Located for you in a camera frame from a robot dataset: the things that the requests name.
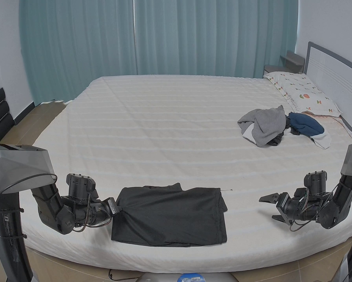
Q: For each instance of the grey bedside table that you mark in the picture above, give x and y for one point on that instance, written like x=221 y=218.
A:
x=292 y=59

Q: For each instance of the pile of clothes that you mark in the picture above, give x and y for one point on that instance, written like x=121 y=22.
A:
x=267 y=125

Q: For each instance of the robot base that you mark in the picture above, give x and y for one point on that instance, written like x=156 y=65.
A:
x=164 y=278

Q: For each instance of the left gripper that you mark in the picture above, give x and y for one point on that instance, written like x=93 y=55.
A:
x=111 y=209

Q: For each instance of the bed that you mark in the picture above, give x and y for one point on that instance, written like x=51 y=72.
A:
x=164 y=113

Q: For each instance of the blue-green curtain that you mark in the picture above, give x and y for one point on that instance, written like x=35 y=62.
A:
x=82 y=40
x=217 y=25

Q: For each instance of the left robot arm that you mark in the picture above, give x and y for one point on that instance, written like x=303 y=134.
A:
x=17 y=175

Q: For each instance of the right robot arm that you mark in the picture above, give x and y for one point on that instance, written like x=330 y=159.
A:
x=340 y=201

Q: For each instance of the black T-shirt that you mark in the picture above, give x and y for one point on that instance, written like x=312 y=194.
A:
x=170 y=216

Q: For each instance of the white printed pillow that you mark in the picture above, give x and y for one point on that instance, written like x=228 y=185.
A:
x=302 y=90

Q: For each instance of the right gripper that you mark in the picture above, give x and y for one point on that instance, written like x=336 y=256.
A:
x=289 y=209

